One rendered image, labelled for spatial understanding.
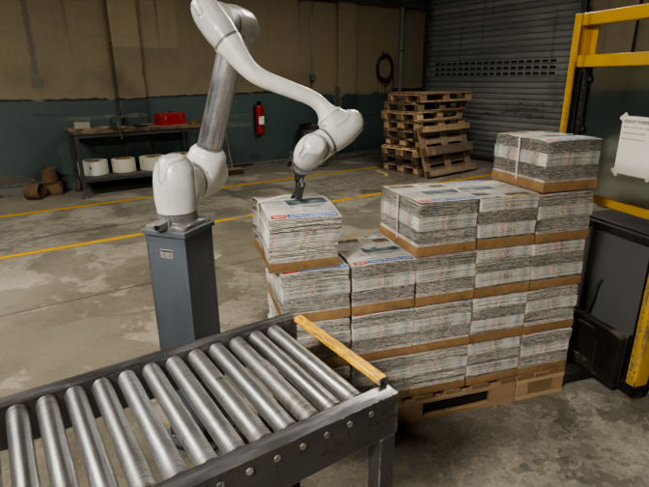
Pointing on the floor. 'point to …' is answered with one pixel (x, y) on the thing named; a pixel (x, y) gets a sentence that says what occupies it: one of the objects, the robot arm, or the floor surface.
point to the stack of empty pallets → (403, 156)
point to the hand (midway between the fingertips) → (292, 180)
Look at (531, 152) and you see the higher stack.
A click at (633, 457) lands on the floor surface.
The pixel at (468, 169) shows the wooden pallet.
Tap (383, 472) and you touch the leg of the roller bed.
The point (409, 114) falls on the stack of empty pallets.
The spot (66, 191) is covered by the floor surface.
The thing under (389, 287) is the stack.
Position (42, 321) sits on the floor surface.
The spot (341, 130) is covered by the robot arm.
